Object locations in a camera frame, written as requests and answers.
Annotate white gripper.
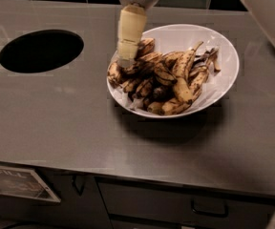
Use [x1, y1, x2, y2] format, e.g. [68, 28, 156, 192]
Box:
[117, 0, 159, 68]

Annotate short curved banana centre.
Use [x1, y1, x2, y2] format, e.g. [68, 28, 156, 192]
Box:
[154, 62, 177, 86]

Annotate long spotted banana centre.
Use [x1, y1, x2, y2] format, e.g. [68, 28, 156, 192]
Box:
[172, 41, 203, 103]

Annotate white oval bowl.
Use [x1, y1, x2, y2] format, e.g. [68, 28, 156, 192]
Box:
[110, 24, 240, 119]

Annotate small banana lower left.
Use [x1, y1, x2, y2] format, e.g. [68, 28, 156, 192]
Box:
[136, 76, 154, 98]

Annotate banana at bowl front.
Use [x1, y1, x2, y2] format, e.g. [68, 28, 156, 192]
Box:
[159, 97, 192, 115]

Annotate dark grey drawer front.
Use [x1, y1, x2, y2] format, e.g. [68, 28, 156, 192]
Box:
[96, 178, 275, 229]

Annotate framed sign on cabinet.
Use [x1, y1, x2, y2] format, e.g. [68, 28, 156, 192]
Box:
[0, 165, 61, 202]

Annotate black cabinet door handle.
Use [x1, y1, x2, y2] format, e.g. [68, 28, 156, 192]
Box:
[72, 175, 85, 197]

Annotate black drawer handle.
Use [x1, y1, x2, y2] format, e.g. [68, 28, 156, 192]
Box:
[190, 198, 229, 219]

